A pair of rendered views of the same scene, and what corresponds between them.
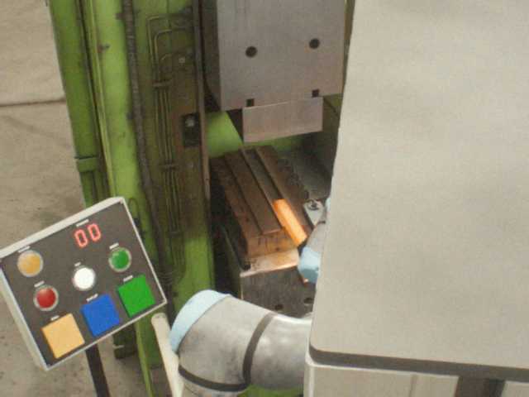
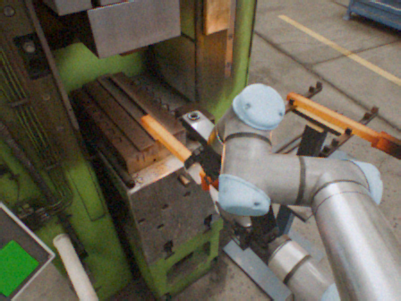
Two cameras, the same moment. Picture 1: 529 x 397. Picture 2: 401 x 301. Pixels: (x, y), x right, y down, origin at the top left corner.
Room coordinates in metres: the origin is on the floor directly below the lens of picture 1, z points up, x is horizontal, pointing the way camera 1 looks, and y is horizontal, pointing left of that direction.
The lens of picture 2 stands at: (0.82, 0.05, 1.56)
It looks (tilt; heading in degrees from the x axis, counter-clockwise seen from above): 45 degrees down; 339
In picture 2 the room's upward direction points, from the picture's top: straight up
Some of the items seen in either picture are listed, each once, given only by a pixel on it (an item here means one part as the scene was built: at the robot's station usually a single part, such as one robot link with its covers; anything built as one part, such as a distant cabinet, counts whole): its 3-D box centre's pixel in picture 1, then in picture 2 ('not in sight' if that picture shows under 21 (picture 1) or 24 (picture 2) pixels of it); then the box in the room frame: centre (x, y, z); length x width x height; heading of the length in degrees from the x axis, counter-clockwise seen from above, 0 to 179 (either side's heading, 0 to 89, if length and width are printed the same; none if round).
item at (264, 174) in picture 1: (268, 184); (130, 104); (1.66, -0.02, 0.99); 0.42 x 0.05 x 0.01; 16
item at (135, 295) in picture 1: (135, 295); (9, 267); (1.19, 0.30, 1.01); 0.07 x 0.05 x 0.07; 131
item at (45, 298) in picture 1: (45, 298); not in sight; (1.09, 0.48, 1.09); 0.05 x 0.03 x 0.04; 106
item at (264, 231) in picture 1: (259, 195); (124, 115); (1.65, 0.00, 0.96); 0.42 x 0.20 x 0.09; 16
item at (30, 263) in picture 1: (30, 263); not in sight; (1.12, 0.51, 1.16); 0.05 x 0.03 x 0.04; 106
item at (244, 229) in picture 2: not in sight; (257, 232); (1.09, -0.19, 0.99); 0.12 x 0.08 x 0.09; 17
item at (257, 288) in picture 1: (277, 260); (148, 161); (1.68, -0.05, 0.69); 0.56 x 0.38 x 0.45; 16
